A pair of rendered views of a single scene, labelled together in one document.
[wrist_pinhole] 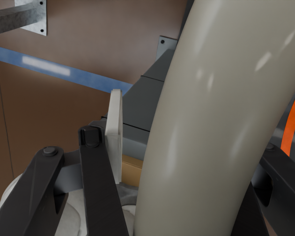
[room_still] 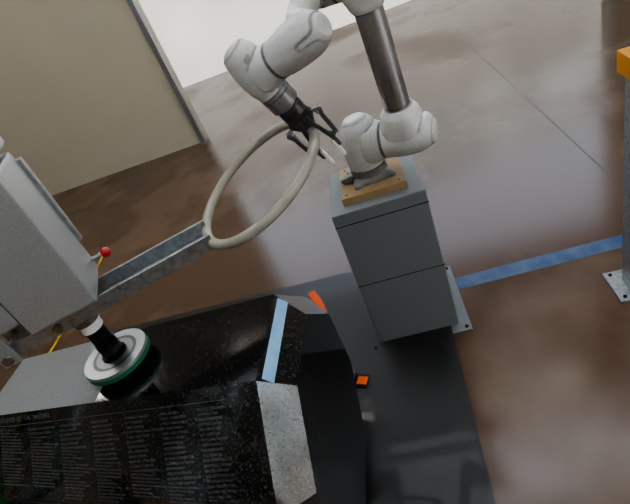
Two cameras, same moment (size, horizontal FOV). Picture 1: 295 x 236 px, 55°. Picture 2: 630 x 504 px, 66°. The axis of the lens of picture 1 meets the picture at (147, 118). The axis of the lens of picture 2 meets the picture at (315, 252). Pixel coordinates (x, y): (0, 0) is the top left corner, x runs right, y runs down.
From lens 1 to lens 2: 1.35 m
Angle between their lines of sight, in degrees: 32
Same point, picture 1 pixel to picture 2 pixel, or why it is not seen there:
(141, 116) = (407, 220)
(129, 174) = (387, 182)
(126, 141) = (399, 195)
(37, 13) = (626, 286)
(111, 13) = (534, 324)
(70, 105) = (537, 235)
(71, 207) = (394, 141)
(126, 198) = (382, 169)
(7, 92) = not seen: hidden behind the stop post
